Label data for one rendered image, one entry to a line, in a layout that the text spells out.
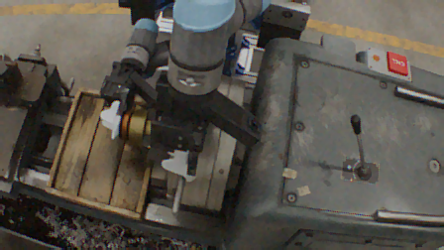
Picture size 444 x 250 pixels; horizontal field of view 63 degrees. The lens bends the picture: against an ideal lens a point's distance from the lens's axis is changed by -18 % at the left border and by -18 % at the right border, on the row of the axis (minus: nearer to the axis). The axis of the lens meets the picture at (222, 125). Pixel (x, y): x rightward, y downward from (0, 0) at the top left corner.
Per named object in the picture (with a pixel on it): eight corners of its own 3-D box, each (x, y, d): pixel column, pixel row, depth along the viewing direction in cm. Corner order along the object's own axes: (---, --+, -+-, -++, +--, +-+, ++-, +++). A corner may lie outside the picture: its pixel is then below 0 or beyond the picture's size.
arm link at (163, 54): (170, 72, 130) (170, 51, 120) (136, 84, 127) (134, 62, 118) (163, 54, 133) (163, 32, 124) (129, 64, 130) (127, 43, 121)
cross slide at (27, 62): (54, 64, 128) (51, 57, 124) (9, 183, 108) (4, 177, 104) (16, 59, 128) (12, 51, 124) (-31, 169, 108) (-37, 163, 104)
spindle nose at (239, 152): (247, 124, 117) (258, 89, 98) (233, 200, 109) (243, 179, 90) (236, 122, 117) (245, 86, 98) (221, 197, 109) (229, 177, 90)
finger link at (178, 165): (163, 174, 76) (165, 137, 70) (195, 181, 76) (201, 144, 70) (159, 187, 74) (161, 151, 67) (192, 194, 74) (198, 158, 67)
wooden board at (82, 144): (168, 109, 131) (167, 102, 127) (141, 221, 114) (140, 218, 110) (80, 92, 131) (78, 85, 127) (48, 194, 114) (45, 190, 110)
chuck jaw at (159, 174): (190, 143, 100) (180, 187, 92) (189, 155, 104) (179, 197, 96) (144, 133, 100) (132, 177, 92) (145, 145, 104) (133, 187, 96)
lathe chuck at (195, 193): (224, 109, 124) (236, 52, 95) (203, 218, 112) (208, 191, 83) (193, 103, 124) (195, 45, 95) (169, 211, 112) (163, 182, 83)
